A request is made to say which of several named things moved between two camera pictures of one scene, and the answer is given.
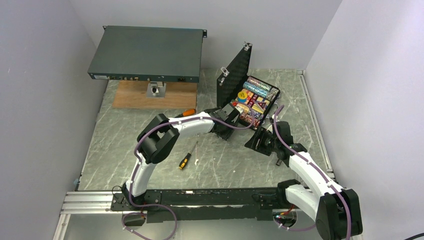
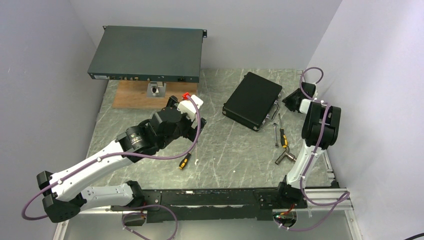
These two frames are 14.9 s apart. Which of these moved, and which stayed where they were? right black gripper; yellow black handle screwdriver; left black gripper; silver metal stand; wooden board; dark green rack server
Moved: left black gripper; right black gripper
Stayed: silver metal stand; wooden board; dark green rack server; yellow black handle screwdriver
